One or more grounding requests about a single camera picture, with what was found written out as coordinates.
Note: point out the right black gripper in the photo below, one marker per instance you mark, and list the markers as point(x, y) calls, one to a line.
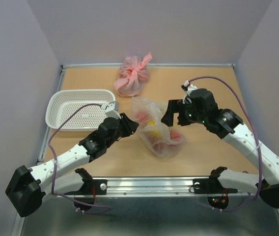
point(175, 106)

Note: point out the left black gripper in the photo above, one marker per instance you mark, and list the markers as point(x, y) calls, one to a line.
point(129, 126)

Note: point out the clear plastic fruit bag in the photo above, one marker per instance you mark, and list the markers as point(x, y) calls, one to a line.
point(156, 109)

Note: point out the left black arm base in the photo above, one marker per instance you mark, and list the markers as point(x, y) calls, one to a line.
point(85, 198)

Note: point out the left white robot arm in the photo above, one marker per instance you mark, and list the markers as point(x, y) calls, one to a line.
point(26, 187)

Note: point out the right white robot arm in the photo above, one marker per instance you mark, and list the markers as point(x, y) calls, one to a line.
point(235, 132)

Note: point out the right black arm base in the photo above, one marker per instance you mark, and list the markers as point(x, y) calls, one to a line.
point(217, 196)

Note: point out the yellow fruit in bag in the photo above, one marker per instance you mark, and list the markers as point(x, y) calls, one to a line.
point(153, 129)

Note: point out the pink knotted plastic bag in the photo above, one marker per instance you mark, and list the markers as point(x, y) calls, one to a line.
point(133, 75)

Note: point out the white perforated plastic basket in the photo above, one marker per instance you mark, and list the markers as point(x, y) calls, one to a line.
point(65, 108)

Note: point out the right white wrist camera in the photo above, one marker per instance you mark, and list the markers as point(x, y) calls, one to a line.
point(187, 87)

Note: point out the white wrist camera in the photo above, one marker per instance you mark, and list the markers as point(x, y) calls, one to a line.
point(187, 87)
point(111, 110)

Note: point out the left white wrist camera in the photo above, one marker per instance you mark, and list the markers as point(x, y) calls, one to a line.
point(111, 110)

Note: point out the aluminium front rail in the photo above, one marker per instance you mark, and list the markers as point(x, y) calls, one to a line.
point(132, 186)

